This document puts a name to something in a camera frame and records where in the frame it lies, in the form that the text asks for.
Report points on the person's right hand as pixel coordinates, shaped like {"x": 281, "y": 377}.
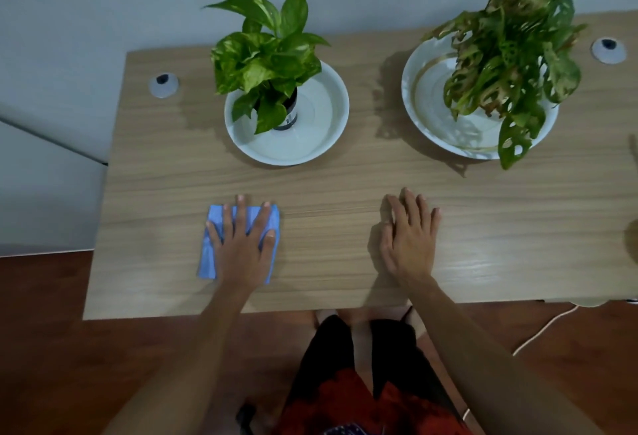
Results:
{"x": 411, "y": 250}

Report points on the person's left hand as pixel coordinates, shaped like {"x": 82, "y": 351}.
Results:
{"x": 241, "y": 260}

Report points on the blue cleaning cloth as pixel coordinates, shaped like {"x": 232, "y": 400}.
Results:
{"x": 207, "y": 260}

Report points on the green pothos plant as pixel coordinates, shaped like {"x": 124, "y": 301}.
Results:
{"x": 264, "y": 61}

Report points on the holey-leaf monstera plant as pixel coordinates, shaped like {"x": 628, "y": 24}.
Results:
{"x": 508, "y": 51}

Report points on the person's left forearm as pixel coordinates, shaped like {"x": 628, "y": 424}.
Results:
{"x": 189, "y": 370}

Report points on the person's right forearm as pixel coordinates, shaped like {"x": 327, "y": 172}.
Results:
{"x": 488, "y": 375}

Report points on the person's right foot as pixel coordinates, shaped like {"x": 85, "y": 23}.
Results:
{"x": 416, "y": 322}

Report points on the person's foot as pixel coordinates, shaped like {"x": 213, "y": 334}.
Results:
{"x": 324, "y": 316}
{"x": 416, "y": 322}

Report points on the person's left foot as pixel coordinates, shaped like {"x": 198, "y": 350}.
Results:
{"x": 324, "y": 316}

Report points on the plain white dish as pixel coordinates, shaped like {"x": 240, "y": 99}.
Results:
{"x": 314, "y": 120}

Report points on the white flat panel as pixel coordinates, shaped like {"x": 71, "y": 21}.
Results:
{"x": 45, "y": 200}

